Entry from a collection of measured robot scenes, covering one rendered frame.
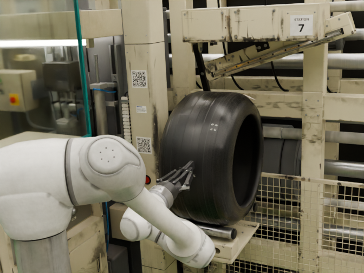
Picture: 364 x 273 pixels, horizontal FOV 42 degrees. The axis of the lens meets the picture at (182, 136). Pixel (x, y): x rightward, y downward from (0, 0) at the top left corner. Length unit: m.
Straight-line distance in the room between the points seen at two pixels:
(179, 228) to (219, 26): 1.09
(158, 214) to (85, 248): 0.98
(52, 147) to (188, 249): 0.60
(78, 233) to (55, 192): 1.19
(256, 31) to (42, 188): 1.36
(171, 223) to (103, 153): 0.44
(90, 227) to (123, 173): 1.29
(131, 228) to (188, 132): 0.53
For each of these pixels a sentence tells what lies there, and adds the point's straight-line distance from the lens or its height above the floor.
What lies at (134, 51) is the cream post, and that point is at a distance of 2.00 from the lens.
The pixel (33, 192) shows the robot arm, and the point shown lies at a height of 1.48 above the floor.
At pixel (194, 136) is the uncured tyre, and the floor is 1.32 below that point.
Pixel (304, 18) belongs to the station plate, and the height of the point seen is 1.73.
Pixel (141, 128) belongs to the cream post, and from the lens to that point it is 2.04.
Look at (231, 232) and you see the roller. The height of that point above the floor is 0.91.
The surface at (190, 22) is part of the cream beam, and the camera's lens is 2.15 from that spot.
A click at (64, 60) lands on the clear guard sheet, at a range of 1.94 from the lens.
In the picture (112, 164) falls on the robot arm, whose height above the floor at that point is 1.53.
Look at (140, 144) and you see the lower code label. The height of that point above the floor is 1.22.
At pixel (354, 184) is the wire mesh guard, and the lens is 2.24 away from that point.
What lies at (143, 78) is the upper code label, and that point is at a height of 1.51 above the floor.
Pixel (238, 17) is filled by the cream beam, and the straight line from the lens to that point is 2.06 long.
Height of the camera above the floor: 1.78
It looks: 15 degrees down
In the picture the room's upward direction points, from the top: 3 degrees counter-clockwise
